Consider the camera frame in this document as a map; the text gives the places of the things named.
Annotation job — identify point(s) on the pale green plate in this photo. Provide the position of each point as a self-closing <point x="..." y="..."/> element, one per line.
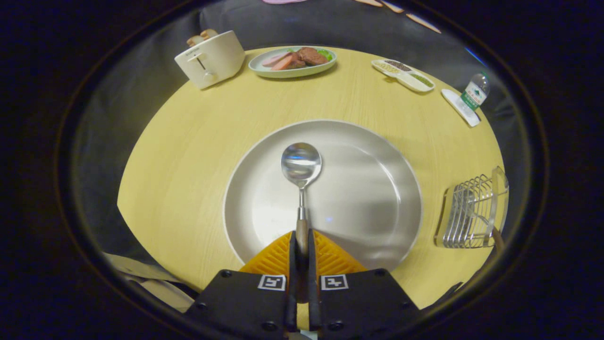
<point x="257" y="68"/>

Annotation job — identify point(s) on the plastic water bottle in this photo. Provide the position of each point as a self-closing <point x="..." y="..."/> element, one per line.
<point x="475" y="92"/>

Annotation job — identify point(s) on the divided seasoning dish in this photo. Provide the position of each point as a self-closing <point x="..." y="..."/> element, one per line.
<point x="403" y="75"/>

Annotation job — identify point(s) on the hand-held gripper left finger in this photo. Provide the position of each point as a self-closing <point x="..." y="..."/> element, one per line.
<point x="292" y="264"/>

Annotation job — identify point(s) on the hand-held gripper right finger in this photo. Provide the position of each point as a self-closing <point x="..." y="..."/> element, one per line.
<point x="312" y="264"/>

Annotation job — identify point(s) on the large white plate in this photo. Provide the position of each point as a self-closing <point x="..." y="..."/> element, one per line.
<point x="358" y="198"/>

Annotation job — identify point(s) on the toast slice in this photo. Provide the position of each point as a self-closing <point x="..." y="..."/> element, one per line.
<point x="208" y="33"/>
<point x="192" y="40"/>

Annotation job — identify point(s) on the sliced meat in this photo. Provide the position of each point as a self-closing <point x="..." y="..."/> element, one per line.
<point x="306" y="56"/>

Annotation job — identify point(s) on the white toaster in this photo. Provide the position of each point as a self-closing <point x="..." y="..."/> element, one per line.
<point x="214" y="59"/>

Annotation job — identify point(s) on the small white dish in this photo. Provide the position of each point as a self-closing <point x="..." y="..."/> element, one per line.
<point x="455" y="101"/>

